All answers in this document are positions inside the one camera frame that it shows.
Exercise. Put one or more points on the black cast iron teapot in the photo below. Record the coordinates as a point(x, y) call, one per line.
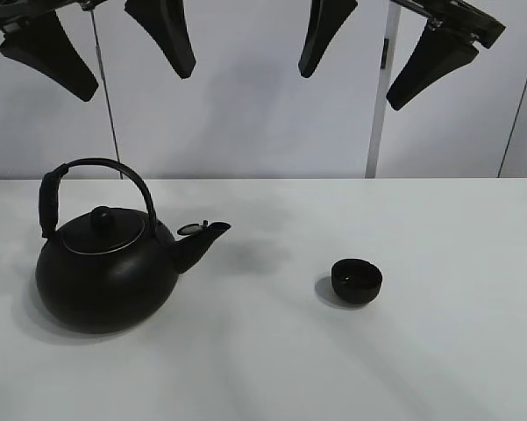
point(111, 268)

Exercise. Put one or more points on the small black teacup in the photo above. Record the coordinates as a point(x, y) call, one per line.
point(356, 281)

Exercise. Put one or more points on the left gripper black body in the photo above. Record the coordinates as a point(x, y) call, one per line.
point(12, 10)

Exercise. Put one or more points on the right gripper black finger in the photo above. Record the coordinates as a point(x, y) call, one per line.
point(326, 18)
point(438, 53)

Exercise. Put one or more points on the white vertical post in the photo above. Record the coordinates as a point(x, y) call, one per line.
point(387, 58)

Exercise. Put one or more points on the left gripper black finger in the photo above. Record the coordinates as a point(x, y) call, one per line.
point(43, 45)
point(165, 22)

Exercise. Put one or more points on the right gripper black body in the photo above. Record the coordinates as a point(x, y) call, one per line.
point(458, 16)

